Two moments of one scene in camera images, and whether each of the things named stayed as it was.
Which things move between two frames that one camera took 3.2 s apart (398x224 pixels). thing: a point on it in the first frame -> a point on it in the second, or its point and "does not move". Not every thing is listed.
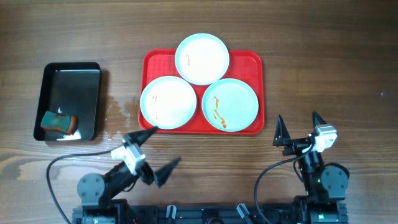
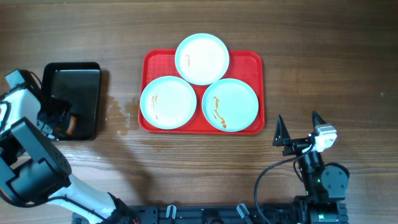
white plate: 168,102 does not move
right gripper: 283,135 does not move
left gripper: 145,169 -> 50,115
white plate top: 202,59 does not move
